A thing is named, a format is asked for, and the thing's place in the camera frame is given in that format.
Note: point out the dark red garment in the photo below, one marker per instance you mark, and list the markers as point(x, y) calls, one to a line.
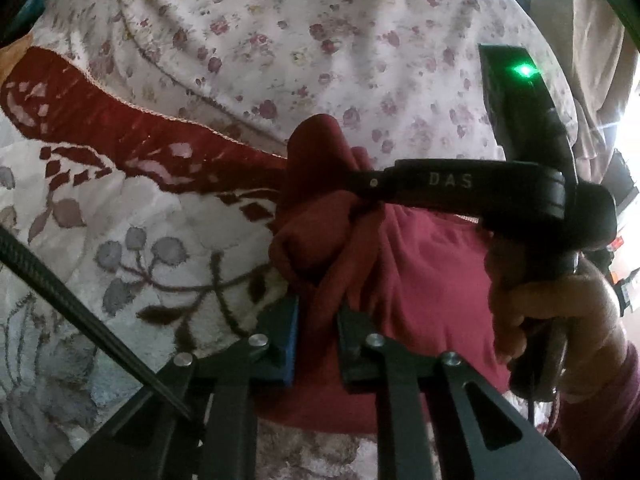
point(425, 285)

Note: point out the person's right hand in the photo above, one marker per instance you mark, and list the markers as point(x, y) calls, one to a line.
point(595, 320)

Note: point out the beige curtain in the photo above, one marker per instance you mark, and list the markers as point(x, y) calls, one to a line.
point(590, 60)

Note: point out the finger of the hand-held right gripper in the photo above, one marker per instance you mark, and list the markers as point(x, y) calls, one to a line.
point(450, 182)

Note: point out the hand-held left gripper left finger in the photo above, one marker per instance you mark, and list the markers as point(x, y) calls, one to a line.
point(290, 347)

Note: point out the floral plush blanket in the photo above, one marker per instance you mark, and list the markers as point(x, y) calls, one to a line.
point(125, 210)

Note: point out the white floral quilt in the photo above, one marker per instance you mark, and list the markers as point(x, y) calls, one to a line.
point(300, 35)

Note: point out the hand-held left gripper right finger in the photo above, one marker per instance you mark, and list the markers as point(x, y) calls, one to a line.
point(352, 355)

